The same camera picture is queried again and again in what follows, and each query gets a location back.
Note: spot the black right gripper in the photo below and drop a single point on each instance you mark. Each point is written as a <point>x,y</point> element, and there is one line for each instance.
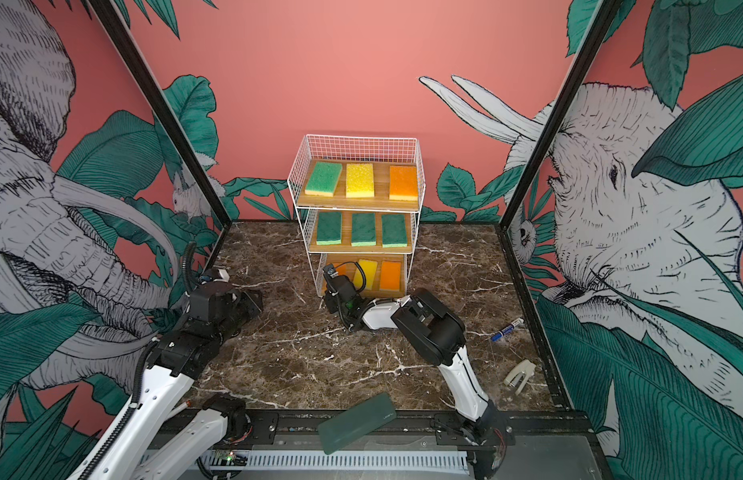
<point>330,298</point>

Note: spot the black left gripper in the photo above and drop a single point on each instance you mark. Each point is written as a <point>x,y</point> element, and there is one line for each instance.
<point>253,305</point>

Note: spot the yellow sponge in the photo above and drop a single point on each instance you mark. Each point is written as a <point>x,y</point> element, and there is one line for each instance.
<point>360,180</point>
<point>365,274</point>

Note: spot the dark green sponge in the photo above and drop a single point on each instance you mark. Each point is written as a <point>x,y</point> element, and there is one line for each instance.
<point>329,228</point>
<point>394,231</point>
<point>364,231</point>

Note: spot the bright green sponge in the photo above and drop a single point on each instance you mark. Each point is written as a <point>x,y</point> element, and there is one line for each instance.
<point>324,179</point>

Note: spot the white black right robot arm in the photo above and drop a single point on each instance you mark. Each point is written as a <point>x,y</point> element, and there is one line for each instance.
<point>432,329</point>

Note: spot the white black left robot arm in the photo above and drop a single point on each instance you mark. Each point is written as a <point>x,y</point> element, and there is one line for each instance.
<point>165,372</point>

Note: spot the large dark green foam block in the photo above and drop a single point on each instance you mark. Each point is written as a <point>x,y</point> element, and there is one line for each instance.
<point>351,425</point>

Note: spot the blue marker pen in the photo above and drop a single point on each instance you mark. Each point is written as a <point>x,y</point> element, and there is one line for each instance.
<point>510,328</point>

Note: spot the white stapler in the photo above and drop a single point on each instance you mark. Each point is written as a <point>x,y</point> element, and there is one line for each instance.
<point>520,375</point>

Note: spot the white wire three-tier shelf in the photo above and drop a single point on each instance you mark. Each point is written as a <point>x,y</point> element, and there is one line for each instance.
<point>359,202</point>

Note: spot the white ribbed front rail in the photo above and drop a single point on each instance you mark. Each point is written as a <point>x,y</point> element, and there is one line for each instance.
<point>294,460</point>

